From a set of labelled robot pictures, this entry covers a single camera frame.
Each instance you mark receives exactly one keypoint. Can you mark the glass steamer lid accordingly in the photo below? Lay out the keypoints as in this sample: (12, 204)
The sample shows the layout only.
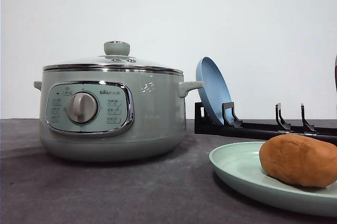
(116, 59)

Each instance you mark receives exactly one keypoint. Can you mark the green plate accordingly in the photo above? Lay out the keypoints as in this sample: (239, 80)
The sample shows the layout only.
(238, 164)

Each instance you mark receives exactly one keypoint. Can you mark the brown potato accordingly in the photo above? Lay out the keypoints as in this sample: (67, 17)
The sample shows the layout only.
(301, 160)

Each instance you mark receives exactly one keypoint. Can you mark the blue plate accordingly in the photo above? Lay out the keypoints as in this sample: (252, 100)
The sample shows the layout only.
(215, 91)

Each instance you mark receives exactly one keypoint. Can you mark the black plate rack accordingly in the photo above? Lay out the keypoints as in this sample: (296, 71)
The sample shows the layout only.
(232, 126)

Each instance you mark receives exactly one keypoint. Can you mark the green electric steamer pot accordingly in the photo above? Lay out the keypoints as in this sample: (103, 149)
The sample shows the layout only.
(113, 116)

